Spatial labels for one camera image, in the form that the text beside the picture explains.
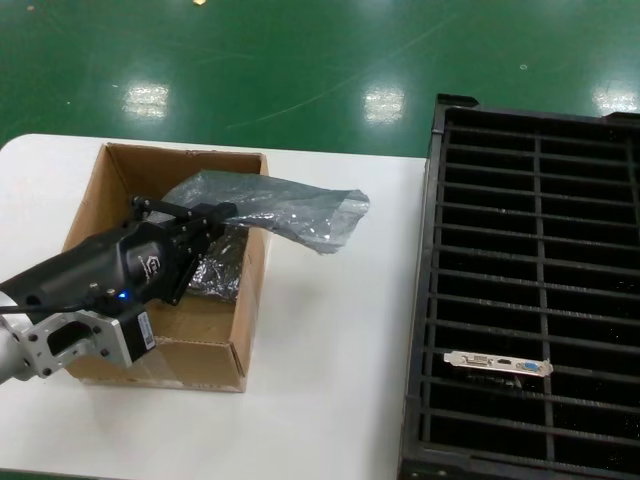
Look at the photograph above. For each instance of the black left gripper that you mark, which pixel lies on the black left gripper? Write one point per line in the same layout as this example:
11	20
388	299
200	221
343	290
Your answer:
100	270

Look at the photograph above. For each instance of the grey translucent antistatic bag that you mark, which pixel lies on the grey translucent antistatic bag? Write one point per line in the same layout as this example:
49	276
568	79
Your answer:
280	210

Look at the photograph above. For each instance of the graphics card with silver bracket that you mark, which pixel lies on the graphics card with silver bracket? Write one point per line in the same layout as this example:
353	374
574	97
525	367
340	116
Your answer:
480	361

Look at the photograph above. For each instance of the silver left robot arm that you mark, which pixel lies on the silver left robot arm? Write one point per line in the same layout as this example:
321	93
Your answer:
12	355

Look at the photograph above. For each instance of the graphics card in shiny bag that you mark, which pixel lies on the graphics card in shiny bag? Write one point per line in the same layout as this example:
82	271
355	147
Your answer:
220	270

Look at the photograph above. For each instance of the open brown cardboard box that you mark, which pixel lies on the open brown cardboard box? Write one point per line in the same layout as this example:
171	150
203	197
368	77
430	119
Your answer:
200	355

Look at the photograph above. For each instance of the black slotted container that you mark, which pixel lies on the black slotted container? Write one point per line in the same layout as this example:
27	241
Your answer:
434	210

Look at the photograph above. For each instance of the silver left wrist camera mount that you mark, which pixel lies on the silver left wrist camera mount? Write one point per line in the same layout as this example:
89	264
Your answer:
100	340

